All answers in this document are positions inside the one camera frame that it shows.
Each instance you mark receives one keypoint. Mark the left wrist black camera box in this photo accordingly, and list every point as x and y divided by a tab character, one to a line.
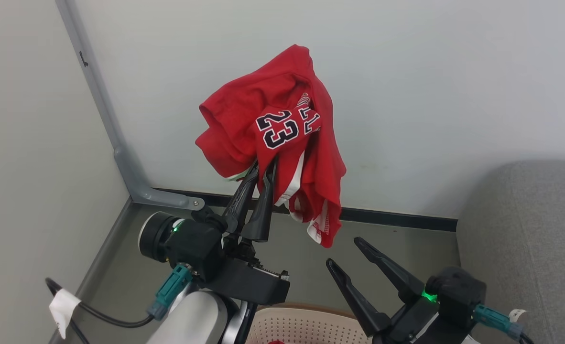
254	286

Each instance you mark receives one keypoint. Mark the cream perforated laundry basket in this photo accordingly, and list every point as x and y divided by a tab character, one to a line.
301	327

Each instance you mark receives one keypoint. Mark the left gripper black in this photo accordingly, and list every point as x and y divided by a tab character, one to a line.
191	243

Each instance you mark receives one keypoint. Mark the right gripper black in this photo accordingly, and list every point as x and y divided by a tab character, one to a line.
454	296

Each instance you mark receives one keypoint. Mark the black baseboard strip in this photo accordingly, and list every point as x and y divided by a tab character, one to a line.
397	220

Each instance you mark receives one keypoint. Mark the grey metal frame post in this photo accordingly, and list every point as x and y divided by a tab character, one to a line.
129	172

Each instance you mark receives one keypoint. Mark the red number 23 jersey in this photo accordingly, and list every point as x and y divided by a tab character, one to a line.
244	110

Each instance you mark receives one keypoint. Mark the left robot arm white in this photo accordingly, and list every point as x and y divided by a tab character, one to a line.
196	320

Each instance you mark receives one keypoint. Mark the grey fabric sofa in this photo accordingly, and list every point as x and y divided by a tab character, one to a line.
531	248

